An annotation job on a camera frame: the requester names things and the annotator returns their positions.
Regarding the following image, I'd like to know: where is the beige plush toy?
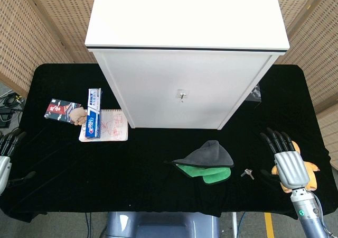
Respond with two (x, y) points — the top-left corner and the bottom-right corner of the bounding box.
(70, 107), (88, 126)

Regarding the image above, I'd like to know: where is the grey and green cloth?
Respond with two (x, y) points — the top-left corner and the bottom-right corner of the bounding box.
(164, 140), (235, 185)

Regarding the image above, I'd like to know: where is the orange plush toy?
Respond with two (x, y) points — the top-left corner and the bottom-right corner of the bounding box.
(271, 140), (321, 194)

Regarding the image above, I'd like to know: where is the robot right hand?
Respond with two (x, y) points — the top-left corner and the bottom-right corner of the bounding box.
(259, 127), (311, 191)

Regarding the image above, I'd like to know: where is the blue toothpaste box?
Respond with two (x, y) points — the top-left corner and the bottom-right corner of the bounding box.
(84, 88), (102, 140)

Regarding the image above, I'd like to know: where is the spiral notebook with red drawings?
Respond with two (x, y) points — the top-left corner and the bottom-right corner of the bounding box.
(79, 109), (129, 143)

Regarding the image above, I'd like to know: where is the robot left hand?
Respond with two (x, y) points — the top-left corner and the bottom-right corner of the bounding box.
(0, 131), (37, 195)

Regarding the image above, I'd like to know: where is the clear plastic bag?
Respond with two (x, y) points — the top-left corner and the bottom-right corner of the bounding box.
(248, 83), (262, 102)

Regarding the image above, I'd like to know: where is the small red black packet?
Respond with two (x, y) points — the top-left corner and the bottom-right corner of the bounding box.
(43, 98), (82, 124)

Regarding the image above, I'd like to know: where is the black tablecloth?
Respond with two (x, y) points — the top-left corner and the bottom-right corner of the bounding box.
(0, 63), (338, 223)

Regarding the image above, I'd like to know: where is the white cabinet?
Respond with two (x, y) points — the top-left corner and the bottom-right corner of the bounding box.
(84, 0), (290, 131)

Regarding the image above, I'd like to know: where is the woven screen panel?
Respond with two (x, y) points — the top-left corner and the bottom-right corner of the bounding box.
(0, 0), (98, 96)
(274, 0), (338, 170)

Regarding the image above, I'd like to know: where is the black cables bundle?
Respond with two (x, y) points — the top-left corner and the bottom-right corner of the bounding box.
(0, 89), (26, 129)

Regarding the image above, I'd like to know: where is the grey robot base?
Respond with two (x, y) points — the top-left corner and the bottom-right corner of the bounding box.
(100, 211), (221, 238)

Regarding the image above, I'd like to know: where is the small metal key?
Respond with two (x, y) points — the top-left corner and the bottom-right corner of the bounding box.
(240, 168), (255, 180)

